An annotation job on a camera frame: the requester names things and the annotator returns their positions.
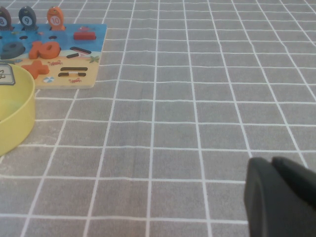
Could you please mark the brown fish piece number 8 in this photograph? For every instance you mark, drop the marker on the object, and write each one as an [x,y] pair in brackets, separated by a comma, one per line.
[4,21]

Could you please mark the yellow plastic bowl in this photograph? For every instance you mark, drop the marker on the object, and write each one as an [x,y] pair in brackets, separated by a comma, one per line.
[22,123]

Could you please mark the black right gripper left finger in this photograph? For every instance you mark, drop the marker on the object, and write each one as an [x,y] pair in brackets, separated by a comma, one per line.
[269,209]

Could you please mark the dark grey fish piece number 9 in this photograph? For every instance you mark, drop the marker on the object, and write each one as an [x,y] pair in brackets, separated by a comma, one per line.
[27,19]

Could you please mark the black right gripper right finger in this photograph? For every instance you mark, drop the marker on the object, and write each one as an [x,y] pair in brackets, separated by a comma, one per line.
[298,177]

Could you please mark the orange plus sign piece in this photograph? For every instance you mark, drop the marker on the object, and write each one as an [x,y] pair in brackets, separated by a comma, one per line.
[35,69]

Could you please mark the orange fish piece number 10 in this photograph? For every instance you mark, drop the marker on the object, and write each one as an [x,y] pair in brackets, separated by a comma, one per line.
[56,19]

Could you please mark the red minus sign piece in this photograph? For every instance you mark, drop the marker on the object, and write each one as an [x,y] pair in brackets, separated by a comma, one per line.
[84,36]

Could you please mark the grey grid tablecloth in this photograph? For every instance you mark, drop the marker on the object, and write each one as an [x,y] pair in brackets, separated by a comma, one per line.
[172,123]

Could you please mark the wooden number puzzle board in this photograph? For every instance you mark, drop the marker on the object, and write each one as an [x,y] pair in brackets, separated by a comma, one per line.
[81,74]

